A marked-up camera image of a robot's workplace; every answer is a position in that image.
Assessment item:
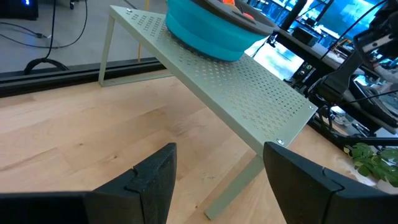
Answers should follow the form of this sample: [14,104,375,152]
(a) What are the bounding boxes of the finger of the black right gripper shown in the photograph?
[308,49,365,102]

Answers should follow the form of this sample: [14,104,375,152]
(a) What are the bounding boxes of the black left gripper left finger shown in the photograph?
[0,142,178,224]

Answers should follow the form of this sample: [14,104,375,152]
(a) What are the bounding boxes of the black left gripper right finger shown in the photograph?
[262,141,398,224]

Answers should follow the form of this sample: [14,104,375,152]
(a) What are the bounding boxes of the blue bowl with grey rim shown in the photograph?
[164,0,280,62]

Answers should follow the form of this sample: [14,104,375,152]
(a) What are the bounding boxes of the green potted plant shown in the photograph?
[343,142,398,194]

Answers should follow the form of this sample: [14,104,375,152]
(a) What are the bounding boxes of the green perforated metal shelf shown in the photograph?
[98,5,318,221]

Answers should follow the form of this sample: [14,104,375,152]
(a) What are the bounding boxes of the black computer with blue lights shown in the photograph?
[0,0,39,21]

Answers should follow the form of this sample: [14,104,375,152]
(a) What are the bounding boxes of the black aluminium rig frame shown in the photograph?
[0,0,398,150]

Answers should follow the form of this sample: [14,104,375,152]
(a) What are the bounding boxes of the yellow hanging cable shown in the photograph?
[137,0,150,62]

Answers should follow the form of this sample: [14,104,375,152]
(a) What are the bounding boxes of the black hanging coiled cable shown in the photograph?
[23,0,70,75]

